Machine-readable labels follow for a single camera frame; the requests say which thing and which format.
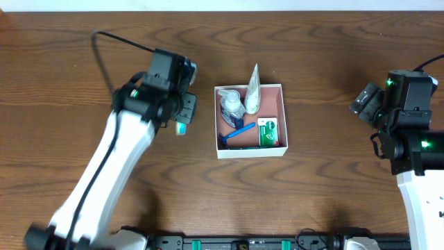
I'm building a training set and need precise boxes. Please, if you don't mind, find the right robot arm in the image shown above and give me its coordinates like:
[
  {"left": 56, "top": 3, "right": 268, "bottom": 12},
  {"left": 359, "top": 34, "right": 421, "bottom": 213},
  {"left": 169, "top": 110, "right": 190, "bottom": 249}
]
[{"left": 350, "top": 69, "right": 443, "bottom": 249}]

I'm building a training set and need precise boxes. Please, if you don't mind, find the white cardboard box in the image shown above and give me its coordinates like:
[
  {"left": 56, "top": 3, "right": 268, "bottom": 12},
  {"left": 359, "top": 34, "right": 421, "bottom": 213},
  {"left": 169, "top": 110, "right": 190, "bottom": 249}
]
[{"left": 214, "top": 84, "right": 289, "bottom": 159}]

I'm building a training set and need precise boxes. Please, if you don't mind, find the clear pump soap bottle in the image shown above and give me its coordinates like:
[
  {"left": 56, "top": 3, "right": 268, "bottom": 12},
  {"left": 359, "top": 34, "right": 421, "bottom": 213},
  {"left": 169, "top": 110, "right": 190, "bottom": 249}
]
[{"left": 218, "top": 89, "right": 246, "bottom": 129}]

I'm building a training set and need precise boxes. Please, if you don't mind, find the black mounting rail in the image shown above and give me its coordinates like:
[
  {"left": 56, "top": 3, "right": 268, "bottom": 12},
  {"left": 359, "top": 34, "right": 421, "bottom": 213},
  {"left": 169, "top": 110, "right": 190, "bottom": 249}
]
[{"left": 146, "top": 227, "right": 411, "bottom": 250}]

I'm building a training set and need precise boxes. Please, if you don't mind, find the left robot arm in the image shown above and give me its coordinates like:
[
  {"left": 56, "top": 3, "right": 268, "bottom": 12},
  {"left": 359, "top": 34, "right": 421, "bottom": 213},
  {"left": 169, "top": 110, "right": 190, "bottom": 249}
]
[{"left": 24, "top": 72, "right": 196, "bottom": 250}]

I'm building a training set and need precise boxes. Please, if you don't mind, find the green red toothpaste tube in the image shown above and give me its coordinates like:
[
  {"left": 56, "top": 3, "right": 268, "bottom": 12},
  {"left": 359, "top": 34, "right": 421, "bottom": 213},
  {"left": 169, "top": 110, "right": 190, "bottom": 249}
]
[{"left": 225, "top": 146, "right": 274, "bottom": 150}]

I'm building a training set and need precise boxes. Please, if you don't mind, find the white lotion tube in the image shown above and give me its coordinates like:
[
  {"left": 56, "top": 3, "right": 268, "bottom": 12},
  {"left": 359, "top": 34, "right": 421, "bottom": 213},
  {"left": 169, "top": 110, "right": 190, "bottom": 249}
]
[{"left": 244, "top": 65, "right": 261, "bottom": 115}]

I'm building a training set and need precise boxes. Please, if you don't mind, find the blue disposable razor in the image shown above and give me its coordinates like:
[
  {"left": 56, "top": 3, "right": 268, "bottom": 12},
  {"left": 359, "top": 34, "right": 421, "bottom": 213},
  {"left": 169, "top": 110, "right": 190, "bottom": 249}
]
[{"left": 219, "top": 122, "right": 256, "bottom": 146}]

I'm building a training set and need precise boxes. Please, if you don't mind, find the green white toothbrush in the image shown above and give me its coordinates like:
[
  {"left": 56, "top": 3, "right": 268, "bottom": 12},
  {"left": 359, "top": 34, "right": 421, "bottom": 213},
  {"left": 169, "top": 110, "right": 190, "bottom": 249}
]
[{"left": 176, "top": 122, "right": 187, "bottom": 135}]

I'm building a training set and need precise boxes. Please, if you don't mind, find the green soap bar box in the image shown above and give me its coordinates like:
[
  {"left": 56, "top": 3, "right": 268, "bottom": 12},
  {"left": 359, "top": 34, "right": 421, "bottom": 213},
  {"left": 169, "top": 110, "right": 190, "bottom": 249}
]
[{"left": 257, "top": 117, "right": 280, "bottom": 147}]

